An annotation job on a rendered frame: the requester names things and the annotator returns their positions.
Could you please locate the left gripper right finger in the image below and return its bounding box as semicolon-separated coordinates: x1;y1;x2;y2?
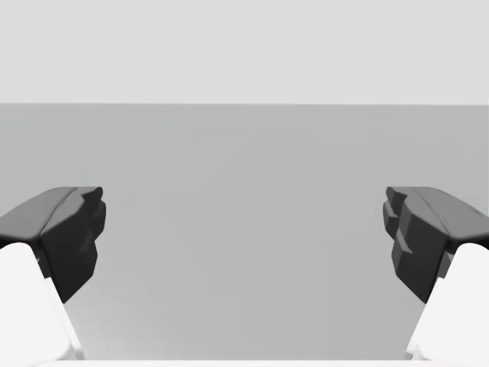
382;186;489;362

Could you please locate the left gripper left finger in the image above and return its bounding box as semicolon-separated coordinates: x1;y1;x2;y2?
0;186;108;362

